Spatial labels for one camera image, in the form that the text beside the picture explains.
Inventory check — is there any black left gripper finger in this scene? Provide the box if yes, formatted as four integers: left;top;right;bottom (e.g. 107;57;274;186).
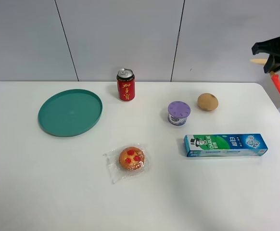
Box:
252;37;280;56

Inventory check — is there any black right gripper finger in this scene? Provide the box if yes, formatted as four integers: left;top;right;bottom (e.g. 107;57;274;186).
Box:
264;54;280;74

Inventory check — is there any spatula with orange handle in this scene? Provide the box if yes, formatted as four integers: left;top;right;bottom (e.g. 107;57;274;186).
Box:
250;58;280;94

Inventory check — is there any brown egg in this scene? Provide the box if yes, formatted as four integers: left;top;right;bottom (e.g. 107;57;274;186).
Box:
197;93;219;112

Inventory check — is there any purple lidded yogurt cup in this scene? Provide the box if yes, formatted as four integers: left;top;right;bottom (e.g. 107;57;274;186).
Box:
167;101;191;126

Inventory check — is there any Darlie toothpaste box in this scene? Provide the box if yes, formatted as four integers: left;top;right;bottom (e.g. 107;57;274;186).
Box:
184;134;268;157

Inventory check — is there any red drink can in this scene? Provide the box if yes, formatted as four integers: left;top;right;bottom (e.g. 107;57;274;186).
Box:
116;68;135;102

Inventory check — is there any wrapped fruit tart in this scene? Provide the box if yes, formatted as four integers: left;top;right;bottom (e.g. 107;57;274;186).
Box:
103;143;151;184

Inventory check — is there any green round plate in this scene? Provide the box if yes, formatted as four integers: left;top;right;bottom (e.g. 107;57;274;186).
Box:
38;89;103;137

